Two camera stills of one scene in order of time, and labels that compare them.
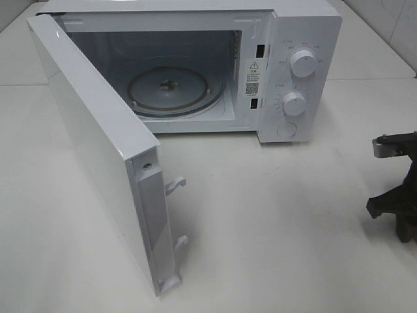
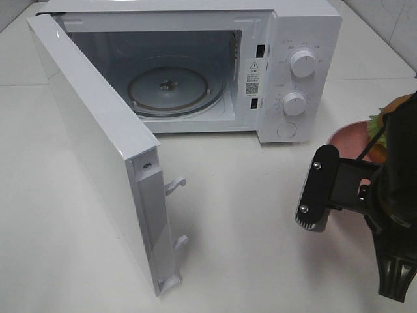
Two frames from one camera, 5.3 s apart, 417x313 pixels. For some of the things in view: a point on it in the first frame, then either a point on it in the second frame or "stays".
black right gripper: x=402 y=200 -> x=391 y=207
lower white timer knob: x=294 y=104 stays
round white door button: x=287 y=130 stays
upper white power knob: x=302 y=63 stays
